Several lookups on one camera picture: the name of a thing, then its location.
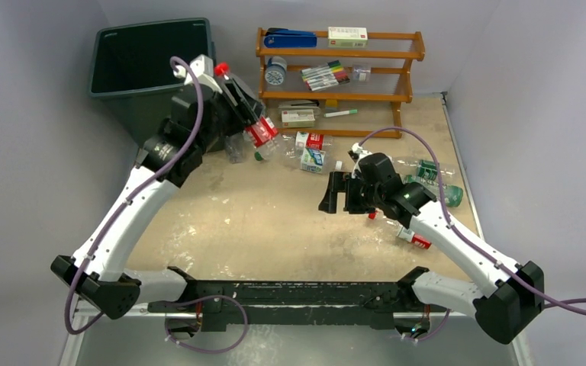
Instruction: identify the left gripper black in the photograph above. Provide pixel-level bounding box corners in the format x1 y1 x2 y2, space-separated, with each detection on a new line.
196 79 264 153

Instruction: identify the red label bottle lake picture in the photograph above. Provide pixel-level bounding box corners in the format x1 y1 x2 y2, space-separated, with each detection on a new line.
214 62 282 162

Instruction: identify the green blue label bottle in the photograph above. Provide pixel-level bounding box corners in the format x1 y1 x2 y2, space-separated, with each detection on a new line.
282 148 344 175

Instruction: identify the red label bottle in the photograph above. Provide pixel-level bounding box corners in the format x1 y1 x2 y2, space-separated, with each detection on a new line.
282 131 336 151
367 210 432 249

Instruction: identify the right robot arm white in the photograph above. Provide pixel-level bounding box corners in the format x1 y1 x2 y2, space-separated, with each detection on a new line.
318 152 544 345

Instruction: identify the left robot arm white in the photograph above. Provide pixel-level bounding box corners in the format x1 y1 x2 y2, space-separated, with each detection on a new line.
51 74 263 319

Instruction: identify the dark green plastic bin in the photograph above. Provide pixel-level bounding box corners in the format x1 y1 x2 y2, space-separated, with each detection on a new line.
88 18 216 146

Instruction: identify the small clear bottle purple label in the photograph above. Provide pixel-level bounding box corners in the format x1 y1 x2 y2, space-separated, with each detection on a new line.
224 133 245 164

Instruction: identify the white red box lower shelf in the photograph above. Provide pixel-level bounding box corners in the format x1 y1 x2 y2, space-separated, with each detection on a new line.
281 109 316 128

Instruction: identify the round tape roll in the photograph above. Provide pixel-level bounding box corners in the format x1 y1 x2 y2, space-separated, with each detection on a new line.
264 56 288 86

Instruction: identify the green capped white marker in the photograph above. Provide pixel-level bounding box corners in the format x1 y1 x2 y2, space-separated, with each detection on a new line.
324 109 358 118

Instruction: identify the blue stapler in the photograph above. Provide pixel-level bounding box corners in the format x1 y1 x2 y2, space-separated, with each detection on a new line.
263 27 317 48

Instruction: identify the pack of coloured markers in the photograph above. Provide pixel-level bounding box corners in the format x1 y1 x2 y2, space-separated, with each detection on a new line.
300 60 350 92

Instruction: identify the green label bottle white cap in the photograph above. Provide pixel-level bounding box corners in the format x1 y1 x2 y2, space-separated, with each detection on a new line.
392 157 459 181

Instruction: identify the orange wooden shelf rack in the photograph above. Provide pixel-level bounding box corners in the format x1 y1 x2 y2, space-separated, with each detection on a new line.
256 27 426 139

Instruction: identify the small clear jar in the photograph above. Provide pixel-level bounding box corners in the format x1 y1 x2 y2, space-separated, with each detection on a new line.
352 64 372 82

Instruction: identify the white green small box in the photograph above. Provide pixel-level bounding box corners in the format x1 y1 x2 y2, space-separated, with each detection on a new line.
327 27 369 48

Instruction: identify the green bottle far right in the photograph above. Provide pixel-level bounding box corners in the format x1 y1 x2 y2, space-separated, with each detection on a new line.
404 175 464 207

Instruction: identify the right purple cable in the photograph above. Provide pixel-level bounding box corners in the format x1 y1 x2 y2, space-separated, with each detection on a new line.
359 127 586 318

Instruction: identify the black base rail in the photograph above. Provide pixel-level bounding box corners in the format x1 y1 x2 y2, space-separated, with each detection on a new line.
148 269 445 332

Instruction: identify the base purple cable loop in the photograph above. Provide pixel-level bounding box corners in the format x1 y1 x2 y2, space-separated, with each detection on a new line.
163 294 250 355

